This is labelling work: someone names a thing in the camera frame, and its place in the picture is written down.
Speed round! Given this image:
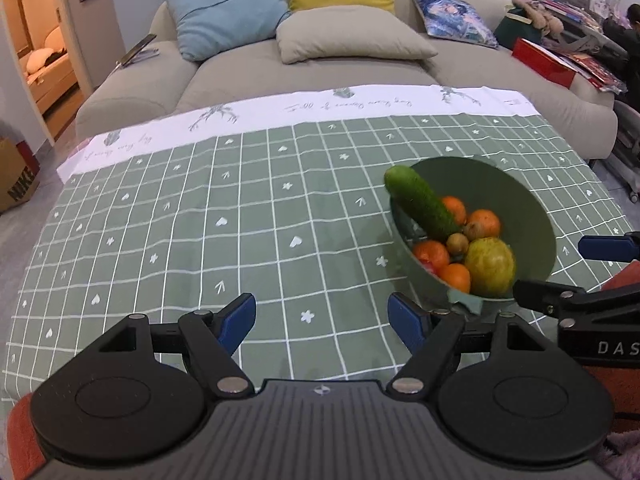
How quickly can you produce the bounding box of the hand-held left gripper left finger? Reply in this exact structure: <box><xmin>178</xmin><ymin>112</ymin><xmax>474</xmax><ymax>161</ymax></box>
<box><xmin>97</xmin><ymin>292</ymin><xmax>257</xmax><ymax>398</ymax></box>

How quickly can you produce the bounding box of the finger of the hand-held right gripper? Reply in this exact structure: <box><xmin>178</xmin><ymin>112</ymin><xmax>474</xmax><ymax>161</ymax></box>
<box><xmin>513</xmin><ymin>279</ymin><xmax>601</xmax><ymax>321</ymax></box>
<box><xmin>578</xmin><ymin>232</ymin><xmax>640</xmax><ymax>263</ymax></box>

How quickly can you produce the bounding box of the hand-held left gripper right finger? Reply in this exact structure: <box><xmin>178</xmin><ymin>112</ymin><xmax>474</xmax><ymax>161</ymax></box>
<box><xmin>387</xmin><ymin>292</ymin><xmax>548</xmax><ymax>397</ymax></box>

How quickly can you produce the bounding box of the orange mandarin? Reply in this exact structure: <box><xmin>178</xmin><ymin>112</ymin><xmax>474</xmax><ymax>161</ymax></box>
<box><xmin>438</xmin><ymin>263</ymin><xmax>472</xmax><ymax>294</ymax></box>
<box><xmin>467</xmin><ymin>208</ymin><xmax>501</xmax><ymax>239</ymax></box>
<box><xmin>412</xmin><ymin>240</ymin><xmax>451</xmax><ymax>277</ymax></box>
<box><xmin>441</xmin><ymin>196</ymin><xmax>467</xmax><ymax>226</ymax></box>

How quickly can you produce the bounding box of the green bowl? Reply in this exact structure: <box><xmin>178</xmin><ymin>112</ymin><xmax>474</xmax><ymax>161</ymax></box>
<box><xmin>390</xmin><ymin>156</ymin><xmax>557</xmax><ymax>317</ymax></box>

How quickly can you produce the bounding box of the green cucumber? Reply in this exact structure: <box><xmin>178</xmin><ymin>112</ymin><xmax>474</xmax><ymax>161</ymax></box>
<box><xmin>384</xmin><ymin>166</ymin><xmax>466</xmax><ymax>242</ymax></box>

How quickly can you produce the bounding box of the yellow green pear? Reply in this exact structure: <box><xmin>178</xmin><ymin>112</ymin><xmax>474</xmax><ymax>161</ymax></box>
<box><xmin>464</xmin><ymin>238</ymin><xmax>516</xmax><ymax>297</ymax></box>

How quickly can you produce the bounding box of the green checked tablecloth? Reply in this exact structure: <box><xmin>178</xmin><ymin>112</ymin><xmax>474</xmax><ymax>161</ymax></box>
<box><xmin>0</xmin><ymin>85</ymin><xmax>632</xmax><ymax>411</ymax></box>

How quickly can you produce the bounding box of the grey chair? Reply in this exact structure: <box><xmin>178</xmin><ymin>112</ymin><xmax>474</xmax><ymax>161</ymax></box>
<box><xmin>612</xmin><ymin>100</ymin><xmax>640</xmax><ymax>196</ymax></box>

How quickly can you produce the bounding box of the pile of magazines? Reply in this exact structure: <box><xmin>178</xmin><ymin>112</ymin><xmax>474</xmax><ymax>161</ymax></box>
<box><xmin>555</xmin><ymin>47</ymin><xmax>628</xmax><ymax>93</ymax></box>

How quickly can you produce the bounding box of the red box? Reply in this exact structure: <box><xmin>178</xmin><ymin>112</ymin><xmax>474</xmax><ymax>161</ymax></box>
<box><xmin>511</xmin><ymin>37</ymin><xmax>577</xmax><ymax>89</ymax></box>

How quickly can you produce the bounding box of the dark green bag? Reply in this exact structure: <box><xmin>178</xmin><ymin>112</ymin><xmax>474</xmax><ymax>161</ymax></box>
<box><xmin>495</xmin><ymin>4</ymin><xmax>543</xmax><ymax>47</ymax></box>

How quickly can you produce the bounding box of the beige sofa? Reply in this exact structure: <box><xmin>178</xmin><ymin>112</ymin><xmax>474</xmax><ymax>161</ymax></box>
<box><xmin>75</xmin><ymin>0</ymin><xmax>618</xmax><ymax>161</ymax></box>

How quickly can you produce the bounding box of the beige plush toy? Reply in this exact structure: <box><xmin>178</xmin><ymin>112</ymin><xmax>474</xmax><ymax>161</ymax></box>
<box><xmin>510</xmin><ymin>0</ymin><xmax>565</xmax><ymax>36</ymax></box>

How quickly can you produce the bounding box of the cardboard Nike box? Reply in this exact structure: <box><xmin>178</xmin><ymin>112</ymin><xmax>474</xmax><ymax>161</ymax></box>
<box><xmin>0</xmin><ymin>137</ymin><xmax>42</xmax><ymax>214</ymax></box>

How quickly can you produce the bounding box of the red paper bag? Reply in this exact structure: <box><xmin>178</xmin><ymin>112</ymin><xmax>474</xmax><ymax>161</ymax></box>
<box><xmin>15</xmin><ymin>140</ymin><xmax>41</xmax><ymax>173</ymax></box>

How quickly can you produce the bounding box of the blue printed cushion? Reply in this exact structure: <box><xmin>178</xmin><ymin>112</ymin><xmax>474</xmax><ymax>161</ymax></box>
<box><xmin>410</xmin><ymin>0</ymin><xmax>500</xmax><ymax>49</ymax></box>

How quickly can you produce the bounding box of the tablet on stand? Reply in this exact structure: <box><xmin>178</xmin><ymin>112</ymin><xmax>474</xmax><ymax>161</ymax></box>
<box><xmin>115</xmin><ymin>33</ymin><xmax>160</xmax><ymax>68</ymax></box>

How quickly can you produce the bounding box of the beige cushion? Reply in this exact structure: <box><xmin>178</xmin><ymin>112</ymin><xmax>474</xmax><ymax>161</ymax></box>
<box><xmin>276</xmin><ymin>6</ymin><xmax>439</xmax><ymax>65</ymax></box>

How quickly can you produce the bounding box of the wooden bed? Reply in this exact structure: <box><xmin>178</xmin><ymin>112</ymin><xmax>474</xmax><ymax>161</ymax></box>
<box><xmin>22</xmin><ymin>27</ymin><xmax>78</xmax><ymax>113</ymax></box>

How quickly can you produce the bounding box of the light blue cushion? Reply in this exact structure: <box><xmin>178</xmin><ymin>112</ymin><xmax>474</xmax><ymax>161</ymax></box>
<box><xmin>166</xmin><ymin>0</ymin><xmax>292</xmax><ymax>62</ymax></box>

